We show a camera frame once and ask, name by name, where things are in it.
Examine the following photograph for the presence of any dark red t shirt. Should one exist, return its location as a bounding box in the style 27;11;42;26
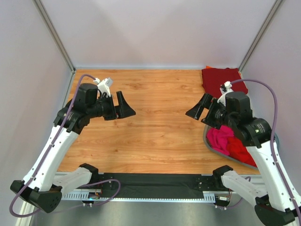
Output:
201;68;241;98

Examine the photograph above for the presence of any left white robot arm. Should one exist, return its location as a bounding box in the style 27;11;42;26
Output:
10;83;136;213

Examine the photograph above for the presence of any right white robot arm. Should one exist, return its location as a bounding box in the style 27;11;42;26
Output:
186;92;301;226

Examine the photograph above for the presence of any clear plastic basket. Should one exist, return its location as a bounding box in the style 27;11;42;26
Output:
202;124;280;171

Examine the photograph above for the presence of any pink t shirt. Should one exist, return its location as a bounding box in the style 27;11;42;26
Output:
206;126;234;156

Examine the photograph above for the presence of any bright red t shirt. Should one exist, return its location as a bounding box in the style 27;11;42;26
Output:
226;137;257;167

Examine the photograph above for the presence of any folded orange t shirt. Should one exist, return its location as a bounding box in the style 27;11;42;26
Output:
205;65;241;76

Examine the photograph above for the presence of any black cloth strip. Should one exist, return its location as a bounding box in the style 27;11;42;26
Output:
111;173;204;198

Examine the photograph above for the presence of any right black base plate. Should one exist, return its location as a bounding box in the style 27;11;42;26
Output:
197;175;229;192

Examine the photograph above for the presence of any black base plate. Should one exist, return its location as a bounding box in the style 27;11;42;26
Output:
88;173;119;190
197;175;229;192

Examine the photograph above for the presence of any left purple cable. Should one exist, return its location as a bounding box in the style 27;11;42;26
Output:
9;74;122;217

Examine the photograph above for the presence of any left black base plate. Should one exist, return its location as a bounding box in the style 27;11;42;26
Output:
88;173;119;190

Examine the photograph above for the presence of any slotted cable duct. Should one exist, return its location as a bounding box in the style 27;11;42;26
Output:
62;191;215;203

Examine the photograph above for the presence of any aluminium front rail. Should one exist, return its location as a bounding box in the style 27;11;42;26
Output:
53;171;266;195

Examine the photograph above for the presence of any left aluminium frame post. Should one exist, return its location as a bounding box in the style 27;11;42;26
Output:
33;0;76;72

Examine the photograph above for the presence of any aluminium frame post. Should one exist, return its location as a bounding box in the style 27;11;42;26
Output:
238;0;284;72
33;0;76;72

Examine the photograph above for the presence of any right aluminium frame post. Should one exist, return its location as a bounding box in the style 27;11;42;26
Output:
238;0;284;72

